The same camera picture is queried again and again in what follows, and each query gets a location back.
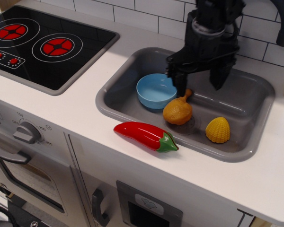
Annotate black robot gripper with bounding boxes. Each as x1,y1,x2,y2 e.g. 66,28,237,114
166,10,239,97

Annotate yellow toy corn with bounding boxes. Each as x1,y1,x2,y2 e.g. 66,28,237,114
205,117,230,143

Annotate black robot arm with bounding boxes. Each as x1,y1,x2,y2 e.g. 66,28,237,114
166,0,245,96

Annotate light blue plastic bowl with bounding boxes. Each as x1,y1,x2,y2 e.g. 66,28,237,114
136,73,177,109

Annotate grey toy sink basin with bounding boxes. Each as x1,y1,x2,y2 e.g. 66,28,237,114
96,47,275,162

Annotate toy chicken drumstick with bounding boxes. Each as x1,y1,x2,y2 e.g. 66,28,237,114
163,89,193,125

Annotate red toy chili pepper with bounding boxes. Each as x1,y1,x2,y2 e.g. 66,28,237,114
114,122,179,153

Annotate grey dishwasher panel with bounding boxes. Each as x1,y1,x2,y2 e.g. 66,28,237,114
116,181,183,227

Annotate black toy stovetop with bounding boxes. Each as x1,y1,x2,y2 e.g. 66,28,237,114
0,6,120,96

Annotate grey oven knob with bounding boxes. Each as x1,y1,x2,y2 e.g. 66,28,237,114
13,122,41,144

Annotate toy oven door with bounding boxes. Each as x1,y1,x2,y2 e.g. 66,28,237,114
0,129,86,227

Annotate grey cabinet door handle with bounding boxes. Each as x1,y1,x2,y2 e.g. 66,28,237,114
91,189,110,227

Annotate grey oven door handle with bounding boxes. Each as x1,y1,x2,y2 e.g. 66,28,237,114
0,147,31,165

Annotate black cable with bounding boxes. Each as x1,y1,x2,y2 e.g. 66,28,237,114
0,205,17,227

